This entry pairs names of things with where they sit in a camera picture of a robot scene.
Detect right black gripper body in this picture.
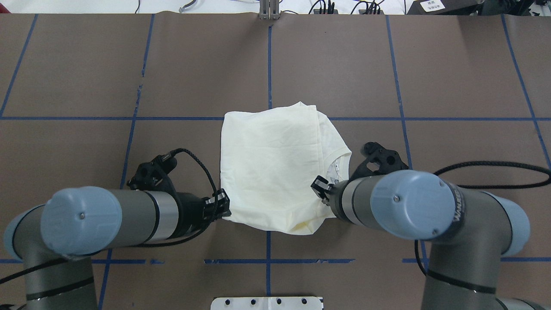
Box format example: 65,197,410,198
332,143,409,222

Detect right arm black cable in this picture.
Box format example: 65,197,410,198
414,161,551,276

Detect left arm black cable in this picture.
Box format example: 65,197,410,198
138,148,219,248

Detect aluminium frame post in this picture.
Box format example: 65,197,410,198
258,0,281,20

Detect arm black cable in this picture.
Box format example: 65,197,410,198
138,148,219,248
414,161,551,276

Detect white camera mast base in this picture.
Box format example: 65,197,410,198
210,296,325,310

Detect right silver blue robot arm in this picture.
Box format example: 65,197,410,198
311,143,550,310

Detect cream long-sleeve cat shirt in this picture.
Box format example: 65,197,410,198
220,102,352,236

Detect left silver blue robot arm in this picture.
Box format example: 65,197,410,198
1,149,231,310

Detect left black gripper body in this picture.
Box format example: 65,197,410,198
127,156,213,237

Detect black box with label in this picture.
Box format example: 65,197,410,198
406,0,484,16

